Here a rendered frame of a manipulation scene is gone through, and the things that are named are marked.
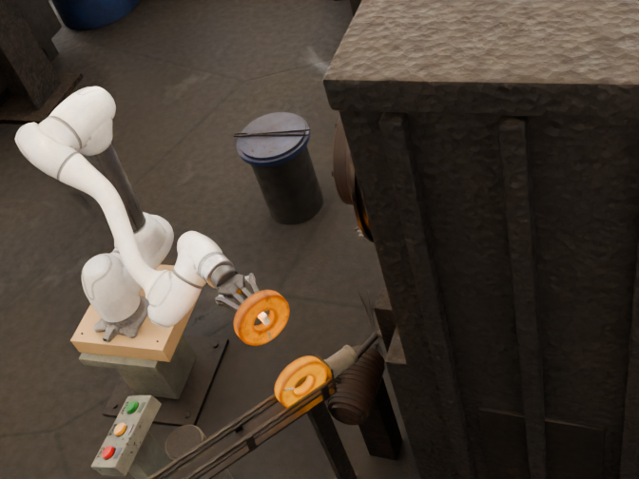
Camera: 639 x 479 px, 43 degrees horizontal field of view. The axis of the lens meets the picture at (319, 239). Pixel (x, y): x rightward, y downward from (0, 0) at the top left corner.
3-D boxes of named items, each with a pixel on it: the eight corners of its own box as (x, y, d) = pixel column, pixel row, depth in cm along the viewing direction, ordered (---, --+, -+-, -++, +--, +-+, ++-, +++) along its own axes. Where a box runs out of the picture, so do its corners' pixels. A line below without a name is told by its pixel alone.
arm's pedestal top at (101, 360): (83, 365, 296) (78, 358, 293) (118, 296, 315) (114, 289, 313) (159, 373, 285) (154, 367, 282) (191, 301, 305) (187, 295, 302)
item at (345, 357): (359, 366, 228) (358, 353, 224) (334, 383, 225) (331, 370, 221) (347, 354, 232) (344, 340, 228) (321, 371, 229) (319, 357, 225)
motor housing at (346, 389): (409, 433, 282) (383, 345, 243) (393, 491, 268) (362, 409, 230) (374, 427, 286) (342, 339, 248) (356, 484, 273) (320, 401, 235)
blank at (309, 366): (318, 403, 228) (311, 395, 230) (334, 358, 221) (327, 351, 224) (274, 413, 218) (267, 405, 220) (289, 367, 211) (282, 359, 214)
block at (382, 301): (428, 339, 238) (416, 289, 221) (421, 362, 233) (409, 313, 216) (393, 335, 242) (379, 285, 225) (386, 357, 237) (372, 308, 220)
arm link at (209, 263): (204, 285, 231) (214, 296, 227) (193, 263, 225) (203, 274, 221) (230, 267, 234) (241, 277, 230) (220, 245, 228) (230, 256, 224)
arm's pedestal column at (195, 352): (104, 416, 317) (68, 373, 295) (144, 333, 341) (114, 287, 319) (194, 429, 303) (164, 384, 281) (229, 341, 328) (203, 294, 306)
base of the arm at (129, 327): (87, 339, 288) (80, 331, 284) (117, 292, 301) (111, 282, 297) (129, 348, 281) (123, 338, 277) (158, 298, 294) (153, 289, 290)
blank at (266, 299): (283, 285, 209) (277, 278, 212) (233, 316, 204) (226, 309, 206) (295, 326, 219) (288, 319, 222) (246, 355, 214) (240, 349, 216)
